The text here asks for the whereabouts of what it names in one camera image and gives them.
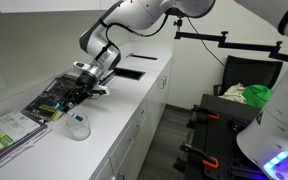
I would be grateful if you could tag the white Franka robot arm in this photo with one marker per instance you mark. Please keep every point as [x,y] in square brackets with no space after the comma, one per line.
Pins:
[134,13]

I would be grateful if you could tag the clear glass cup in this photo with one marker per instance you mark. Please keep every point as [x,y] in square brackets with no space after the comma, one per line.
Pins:
[80,133]

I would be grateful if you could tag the purple folder with papers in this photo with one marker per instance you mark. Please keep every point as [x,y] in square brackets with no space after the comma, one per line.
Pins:
[24,146]

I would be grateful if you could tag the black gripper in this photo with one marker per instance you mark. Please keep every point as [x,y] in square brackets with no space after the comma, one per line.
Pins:
[86,85]

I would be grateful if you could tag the teal white marker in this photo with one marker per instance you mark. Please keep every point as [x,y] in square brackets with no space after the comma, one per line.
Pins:
[79,117]

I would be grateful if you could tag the yellow notepad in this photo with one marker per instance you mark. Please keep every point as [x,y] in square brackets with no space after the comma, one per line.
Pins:
[57,117]

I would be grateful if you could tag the white crumpled cloth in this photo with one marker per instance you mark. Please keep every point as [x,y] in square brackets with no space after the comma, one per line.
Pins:
[234,93]

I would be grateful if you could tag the white upper cabinet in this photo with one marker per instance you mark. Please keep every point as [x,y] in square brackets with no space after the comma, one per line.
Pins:
[50,5]

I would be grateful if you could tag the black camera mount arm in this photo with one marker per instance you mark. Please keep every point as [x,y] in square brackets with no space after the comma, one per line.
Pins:
[244,45]

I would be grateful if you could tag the orange black bar clamp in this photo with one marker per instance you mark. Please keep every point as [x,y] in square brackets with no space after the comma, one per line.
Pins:
[204,115]
[200,156]

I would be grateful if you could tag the black glossy magazine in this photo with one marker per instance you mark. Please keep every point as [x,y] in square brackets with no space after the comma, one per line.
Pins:
[40,103]

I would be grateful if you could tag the black breadboard table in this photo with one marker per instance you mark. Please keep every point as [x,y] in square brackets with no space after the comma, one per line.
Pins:
[217,133]

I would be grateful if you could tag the colourful printed booklet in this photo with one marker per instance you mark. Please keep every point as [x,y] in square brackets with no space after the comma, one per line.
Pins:
[10,130]

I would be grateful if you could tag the white base cabinet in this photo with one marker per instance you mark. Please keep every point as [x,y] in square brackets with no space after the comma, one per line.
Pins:
[150,110]

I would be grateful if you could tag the black office chair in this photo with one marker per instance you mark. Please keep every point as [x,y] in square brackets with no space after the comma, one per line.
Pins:
[250,70]

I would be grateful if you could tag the green bag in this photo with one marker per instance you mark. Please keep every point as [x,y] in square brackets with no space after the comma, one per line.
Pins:
[257,95]

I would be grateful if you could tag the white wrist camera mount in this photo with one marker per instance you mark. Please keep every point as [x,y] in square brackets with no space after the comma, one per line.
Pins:
[102,90]

